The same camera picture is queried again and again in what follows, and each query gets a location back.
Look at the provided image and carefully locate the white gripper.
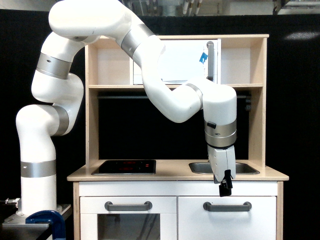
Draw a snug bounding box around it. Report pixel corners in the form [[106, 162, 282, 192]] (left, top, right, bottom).
[[207, 145, 236, 197]]

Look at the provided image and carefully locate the grey cabinet door handle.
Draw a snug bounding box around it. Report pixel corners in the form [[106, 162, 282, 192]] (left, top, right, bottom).
[[203, 201, 252, 213]]

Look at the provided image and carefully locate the white cabinet door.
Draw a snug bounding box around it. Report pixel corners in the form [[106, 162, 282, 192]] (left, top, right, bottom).
[[178, 196, 277, 240]]

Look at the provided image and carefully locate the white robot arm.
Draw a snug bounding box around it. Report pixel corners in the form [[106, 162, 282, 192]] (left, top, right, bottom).
[[15, 0, 237, 216]]

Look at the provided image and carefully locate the white oven door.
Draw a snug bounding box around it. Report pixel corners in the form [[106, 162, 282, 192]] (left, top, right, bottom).
[[80, 196, 178, 240]]

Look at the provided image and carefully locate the white microwave door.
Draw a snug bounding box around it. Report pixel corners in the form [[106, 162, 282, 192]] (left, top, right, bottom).
[[131, 37, 221, 85]]

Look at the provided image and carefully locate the grey toy sink basin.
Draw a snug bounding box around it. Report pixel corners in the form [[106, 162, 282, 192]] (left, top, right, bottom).
[[189, 162, 260, 175]]

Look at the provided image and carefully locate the black toy stove top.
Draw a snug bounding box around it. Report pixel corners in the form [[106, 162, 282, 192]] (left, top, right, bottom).
[[92, 159, 156, 176]]

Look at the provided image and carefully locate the blue tape piece right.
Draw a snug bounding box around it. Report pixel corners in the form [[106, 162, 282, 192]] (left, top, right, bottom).
[[199, 52, 208, 65]]

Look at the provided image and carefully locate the blue metal clamp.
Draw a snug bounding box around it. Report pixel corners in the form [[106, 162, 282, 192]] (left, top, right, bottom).
[[25, 210, 66, 240]]

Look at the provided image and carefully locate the wooden play kitchen frame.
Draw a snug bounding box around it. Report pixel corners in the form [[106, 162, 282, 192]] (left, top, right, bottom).
[[67, 34, 289, 240]]

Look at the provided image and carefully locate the grey oven door handle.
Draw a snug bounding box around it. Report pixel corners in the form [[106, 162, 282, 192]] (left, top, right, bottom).
[[104, 201, 153, 212]]

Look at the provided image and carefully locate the grey microwave door handle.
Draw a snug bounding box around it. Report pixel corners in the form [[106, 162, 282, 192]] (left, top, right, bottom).
[[206, 41, 215, 82]]

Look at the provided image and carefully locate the grey hanging rail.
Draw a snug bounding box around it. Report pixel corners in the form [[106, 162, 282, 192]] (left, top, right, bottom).
[[97, 95, 252, 112]]

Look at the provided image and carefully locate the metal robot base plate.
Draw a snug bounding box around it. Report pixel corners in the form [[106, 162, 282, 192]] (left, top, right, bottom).
[[2, 204, 73, 229]]

